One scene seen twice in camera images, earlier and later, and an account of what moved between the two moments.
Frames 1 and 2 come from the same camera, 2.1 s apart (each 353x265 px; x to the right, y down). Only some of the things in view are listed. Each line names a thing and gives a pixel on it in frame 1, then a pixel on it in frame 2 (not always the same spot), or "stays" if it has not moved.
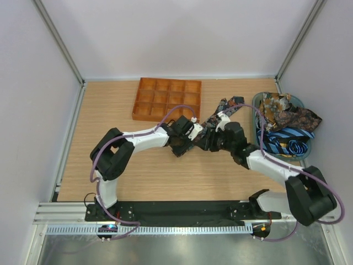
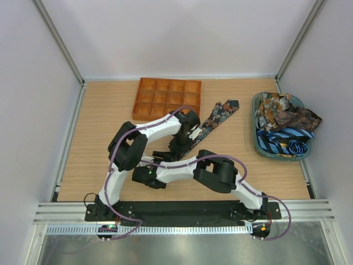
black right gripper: [207, 142] to [168, 156]
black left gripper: [181, 150] stays
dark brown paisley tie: [296, 117] stays
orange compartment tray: [156, 97] stays
